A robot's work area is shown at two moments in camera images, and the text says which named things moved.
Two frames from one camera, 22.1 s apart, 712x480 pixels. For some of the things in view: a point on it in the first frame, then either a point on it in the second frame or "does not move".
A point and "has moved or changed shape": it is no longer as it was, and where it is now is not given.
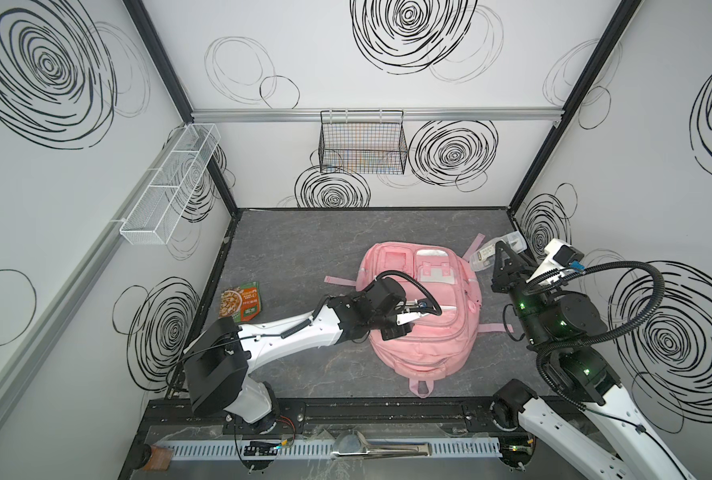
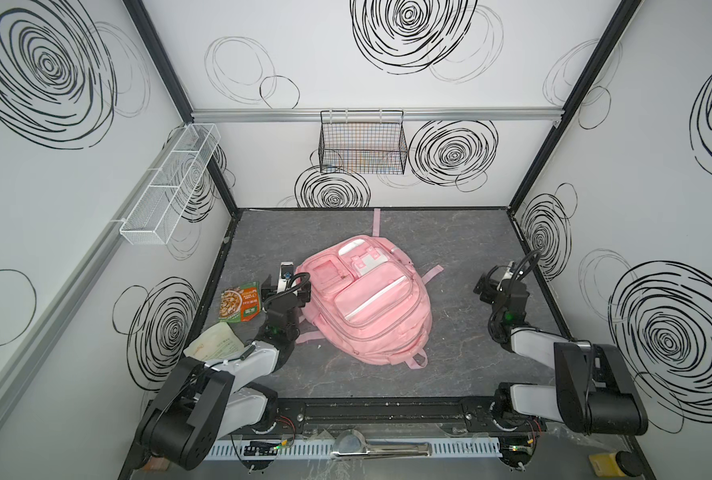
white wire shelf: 165,197 does not move
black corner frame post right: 546,154 does not move
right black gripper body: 509,282 -> 494,288
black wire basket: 363,142 does not move
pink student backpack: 438,344 has moved or changed shape
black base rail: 332,416 does not move
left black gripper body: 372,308 -> 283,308
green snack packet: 242,302 does not move
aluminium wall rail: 313,114 does not move
